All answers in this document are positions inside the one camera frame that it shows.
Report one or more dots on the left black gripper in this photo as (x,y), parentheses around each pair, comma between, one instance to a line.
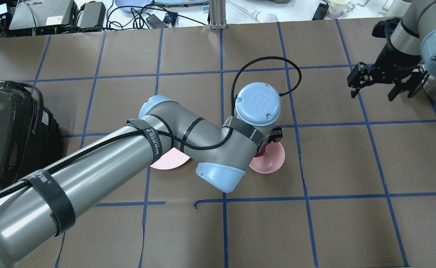
(275,134)

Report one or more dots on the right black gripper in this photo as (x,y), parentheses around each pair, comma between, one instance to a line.
(392,61)

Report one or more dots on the pink bowl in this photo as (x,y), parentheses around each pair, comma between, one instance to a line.
(270,160)

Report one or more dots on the red apple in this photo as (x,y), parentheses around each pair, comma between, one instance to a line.
(261,152)

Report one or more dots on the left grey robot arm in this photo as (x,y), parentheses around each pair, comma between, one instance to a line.
(47,202)

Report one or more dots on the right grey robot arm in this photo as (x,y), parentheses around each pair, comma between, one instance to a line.
(416,35)

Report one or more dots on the pink round plate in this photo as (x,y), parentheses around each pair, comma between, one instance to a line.
(171,160)

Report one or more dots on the light blue plate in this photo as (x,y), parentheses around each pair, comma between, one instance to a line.
(127,5)

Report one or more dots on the white paper cup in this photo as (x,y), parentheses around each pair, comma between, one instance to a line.
(336,8)

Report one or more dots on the light bulb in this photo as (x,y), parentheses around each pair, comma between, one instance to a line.
(264,18)

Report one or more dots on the black power adapter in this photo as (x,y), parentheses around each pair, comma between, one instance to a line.
(154,22)

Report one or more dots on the dark grey rice cooker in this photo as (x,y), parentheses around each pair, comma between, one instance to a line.
(28,132)

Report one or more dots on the black laptop computer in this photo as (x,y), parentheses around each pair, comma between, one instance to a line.
(43,14)

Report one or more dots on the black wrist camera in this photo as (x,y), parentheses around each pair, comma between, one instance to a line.
(385,28)

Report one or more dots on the aluminium frame post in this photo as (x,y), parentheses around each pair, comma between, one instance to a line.
(216,13)

